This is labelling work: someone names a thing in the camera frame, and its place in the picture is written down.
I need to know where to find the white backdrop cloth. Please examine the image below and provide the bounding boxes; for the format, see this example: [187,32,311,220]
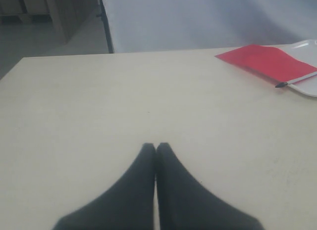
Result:
[102,0,317,53]

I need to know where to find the white plastic tray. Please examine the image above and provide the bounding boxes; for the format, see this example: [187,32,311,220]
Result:
[281,39,317,97]

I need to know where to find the red flag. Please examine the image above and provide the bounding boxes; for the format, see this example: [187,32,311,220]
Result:
[214,44,317,89]

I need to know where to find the wooden furniture in background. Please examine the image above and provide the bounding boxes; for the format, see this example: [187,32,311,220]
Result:
[0,0,98,43]

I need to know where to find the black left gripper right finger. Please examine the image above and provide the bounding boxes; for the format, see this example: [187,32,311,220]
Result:
[156,143,263,230]

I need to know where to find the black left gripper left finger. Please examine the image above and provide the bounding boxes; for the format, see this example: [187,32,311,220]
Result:
[54,143,156,230]

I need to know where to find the black backdrop stand pole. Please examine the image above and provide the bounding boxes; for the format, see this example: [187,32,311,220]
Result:
[96,0,114,54]

